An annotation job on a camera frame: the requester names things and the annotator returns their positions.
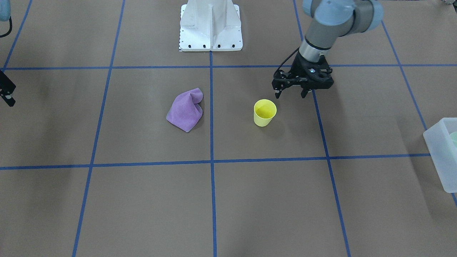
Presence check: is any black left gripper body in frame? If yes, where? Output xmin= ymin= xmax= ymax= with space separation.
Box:
xmin=272 ymin=52 xmax=334 ymax=91

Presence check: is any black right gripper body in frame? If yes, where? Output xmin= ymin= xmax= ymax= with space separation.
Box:
xmin=0 ymin=71 xmax=16 ymax=97

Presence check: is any yellow plastic cup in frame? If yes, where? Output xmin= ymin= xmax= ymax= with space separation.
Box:
xmin=253 ymin=99 xmax=277 ymax=127

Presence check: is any purple microfiber cloth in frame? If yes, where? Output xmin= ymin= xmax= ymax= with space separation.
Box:
xmin=166 ymin=88 xmax=204 ymax=133

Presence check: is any pale green bowl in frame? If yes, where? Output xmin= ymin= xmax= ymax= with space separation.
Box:
xmin=450 ymin=131 xmax=457 ymax=147

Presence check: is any blue grey right robot arm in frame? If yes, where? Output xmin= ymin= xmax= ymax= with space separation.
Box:
xmin=0 ymin=0 xmax=16 ymax=107

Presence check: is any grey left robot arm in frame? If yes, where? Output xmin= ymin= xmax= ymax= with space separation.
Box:
xmin=272 ymin=0 xmax=384 ymax=98

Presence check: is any translucent plastic storage box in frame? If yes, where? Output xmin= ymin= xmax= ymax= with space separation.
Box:
xmin=423 ymin=117 xmax=457 ymax=193

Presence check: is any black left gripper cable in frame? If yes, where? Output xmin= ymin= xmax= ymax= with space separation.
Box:
xmin=277 ymin=47 xmax=300 ymax=74

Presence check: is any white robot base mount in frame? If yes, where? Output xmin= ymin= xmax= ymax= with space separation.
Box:
xmin=179 ymin=0 xmax=243 ymax=52

